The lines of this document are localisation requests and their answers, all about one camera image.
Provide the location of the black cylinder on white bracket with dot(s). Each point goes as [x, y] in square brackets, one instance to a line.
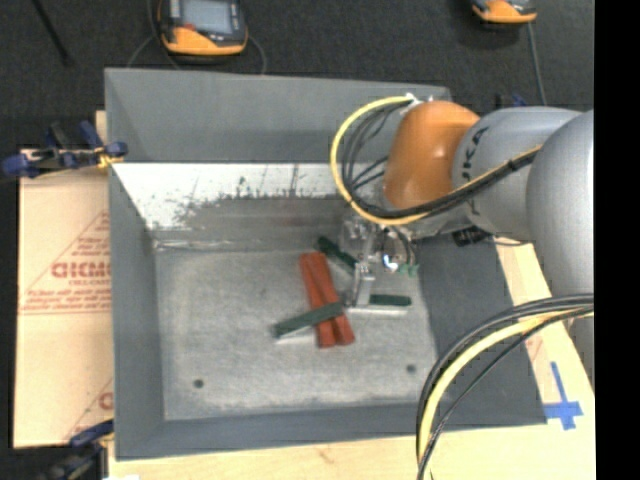
[470, 236]

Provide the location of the dark green flat block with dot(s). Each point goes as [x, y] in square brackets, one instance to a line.
[390, 300]
[336, 253]
[305, 320]

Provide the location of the grey metal bin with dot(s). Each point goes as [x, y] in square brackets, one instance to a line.
[240, 358]

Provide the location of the red-brown flat block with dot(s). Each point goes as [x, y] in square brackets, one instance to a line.
[331, 288]
[312, 293]

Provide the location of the brown cardboard board red print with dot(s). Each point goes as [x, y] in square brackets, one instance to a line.
[60, 318]

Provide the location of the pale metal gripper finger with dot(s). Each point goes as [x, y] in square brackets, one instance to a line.
[367, 290]
[354, 288]

